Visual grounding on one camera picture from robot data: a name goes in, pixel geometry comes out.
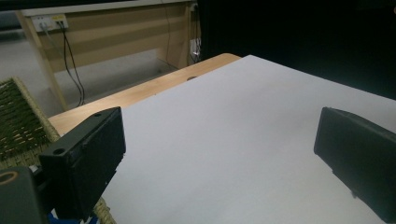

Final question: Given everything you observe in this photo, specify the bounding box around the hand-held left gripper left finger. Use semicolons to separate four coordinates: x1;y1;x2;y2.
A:
38;106;127;222

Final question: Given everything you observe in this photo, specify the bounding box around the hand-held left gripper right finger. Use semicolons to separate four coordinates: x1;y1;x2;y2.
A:
313;106;396;224

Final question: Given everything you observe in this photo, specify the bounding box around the green woven basket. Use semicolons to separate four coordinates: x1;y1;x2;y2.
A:
0;77;118;224

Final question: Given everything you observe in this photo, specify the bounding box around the white paper sheet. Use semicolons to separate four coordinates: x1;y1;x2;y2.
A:
101;54;396;224

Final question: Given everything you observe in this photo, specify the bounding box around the wooden desk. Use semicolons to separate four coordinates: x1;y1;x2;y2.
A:
15;0;202;112

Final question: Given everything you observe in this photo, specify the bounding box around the white power strip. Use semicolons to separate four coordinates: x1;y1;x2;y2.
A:
31;13;69;33

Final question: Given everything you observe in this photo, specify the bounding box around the black cable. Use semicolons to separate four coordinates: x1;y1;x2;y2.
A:
55;21;86;107

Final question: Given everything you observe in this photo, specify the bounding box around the white cable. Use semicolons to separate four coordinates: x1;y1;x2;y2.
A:
39;21;64;57

